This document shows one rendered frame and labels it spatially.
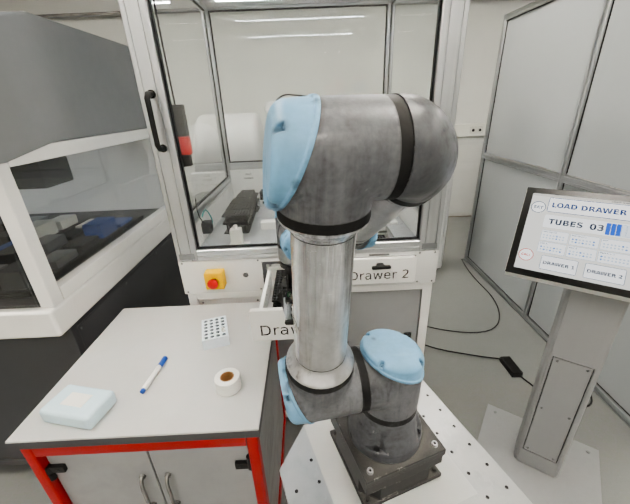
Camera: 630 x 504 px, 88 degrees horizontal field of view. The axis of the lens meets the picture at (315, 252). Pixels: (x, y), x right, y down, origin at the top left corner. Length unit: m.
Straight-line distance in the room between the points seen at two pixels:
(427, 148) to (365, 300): 1.11
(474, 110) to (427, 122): 4.39
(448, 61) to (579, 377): 1.17
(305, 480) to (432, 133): 0.72
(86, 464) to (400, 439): 0.85
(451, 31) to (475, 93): 3.51
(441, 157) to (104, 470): 1.14
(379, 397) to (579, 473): 1.45
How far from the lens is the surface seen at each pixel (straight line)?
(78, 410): 1.09
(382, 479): 0.76
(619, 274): 1.28
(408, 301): 1.47
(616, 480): 2.10
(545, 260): 1.26
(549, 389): 1.61
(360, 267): 1.30
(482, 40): 4.78
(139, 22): 1.28
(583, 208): 1.34
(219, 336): 1.16
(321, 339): 0.49
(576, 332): 1.45
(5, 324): 1.50
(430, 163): 0.37
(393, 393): 0.63
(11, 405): 1.90
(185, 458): 1.11
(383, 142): 0.34
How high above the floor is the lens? 1.48
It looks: 24 degrees down
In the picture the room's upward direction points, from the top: 2 degrees counter-clockwise
